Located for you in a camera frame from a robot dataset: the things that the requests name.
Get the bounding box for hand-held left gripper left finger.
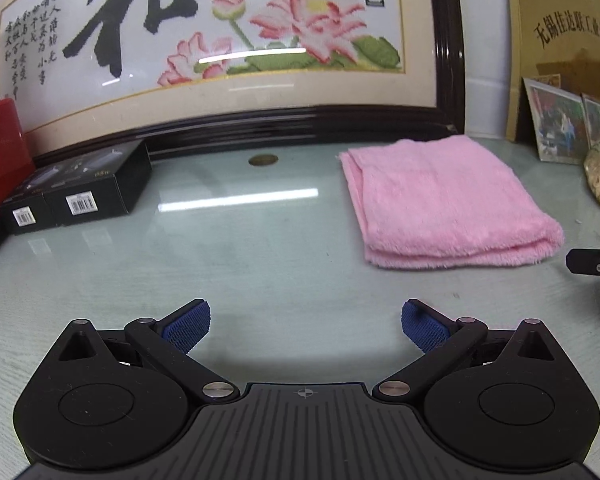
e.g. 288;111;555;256
54;298;241;405

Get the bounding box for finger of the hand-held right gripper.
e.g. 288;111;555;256
566;247;600;297

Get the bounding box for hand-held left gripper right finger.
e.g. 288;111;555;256
371;298;557;405

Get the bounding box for pink towel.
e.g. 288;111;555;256
337;135;565;270

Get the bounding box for large printed photo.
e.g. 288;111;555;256
523;75;588;163

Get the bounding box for black cardboard box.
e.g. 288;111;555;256
0;160;61;235
44;140;153;228

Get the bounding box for gold plaque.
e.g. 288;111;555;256
505;0;600;143

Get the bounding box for framed lotus embroidery picture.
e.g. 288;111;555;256
0;0;468;168

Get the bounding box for red box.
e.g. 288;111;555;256
0;97;36;241

